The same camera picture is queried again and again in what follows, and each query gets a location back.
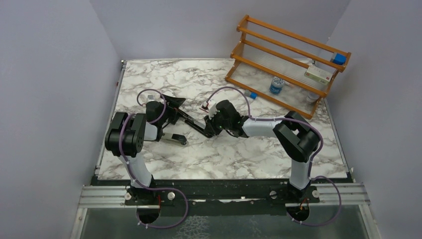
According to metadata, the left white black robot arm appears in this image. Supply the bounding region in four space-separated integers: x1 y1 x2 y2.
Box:
105 95 188 205

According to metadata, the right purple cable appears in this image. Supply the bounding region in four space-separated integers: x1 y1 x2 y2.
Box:
204 86 325 180

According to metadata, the blue white cup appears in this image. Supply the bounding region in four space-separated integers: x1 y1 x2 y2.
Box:
269 76 285 95

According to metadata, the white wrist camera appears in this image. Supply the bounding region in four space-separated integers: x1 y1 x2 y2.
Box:
147 95 156 102
200 100 216 115

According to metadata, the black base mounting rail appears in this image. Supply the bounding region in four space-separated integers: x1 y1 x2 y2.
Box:
124 179 320 217

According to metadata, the white red carton box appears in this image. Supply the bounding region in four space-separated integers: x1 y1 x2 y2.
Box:
304 65 333 85

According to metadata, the beige black stapler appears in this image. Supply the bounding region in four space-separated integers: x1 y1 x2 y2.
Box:
161 132 188 147

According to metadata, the white bottle behind rack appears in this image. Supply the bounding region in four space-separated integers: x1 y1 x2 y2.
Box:
306 92 320 103

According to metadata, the blue cube on shelf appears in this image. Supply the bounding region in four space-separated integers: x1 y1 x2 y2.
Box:
331 53 347 65

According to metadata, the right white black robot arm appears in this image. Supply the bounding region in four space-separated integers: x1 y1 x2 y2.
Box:
204 100 323 203

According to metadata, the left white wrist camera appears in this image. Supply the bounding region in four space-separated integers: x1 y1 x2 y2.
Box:
147 95 156 102

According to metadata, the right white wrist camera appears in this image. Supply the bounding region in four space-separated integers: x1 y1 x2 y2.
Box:
200 100 216 115

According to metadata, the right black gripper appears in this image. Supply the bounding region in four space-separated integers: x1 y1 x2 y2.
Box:
204 111 231 136

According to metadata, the orange wooden shelf rack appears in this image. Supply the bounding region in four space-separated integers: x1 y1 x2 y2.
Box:
225 15 351 119

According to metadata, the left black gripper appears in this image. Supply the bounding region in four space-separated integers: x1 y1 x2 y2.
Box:
158 94 185 125

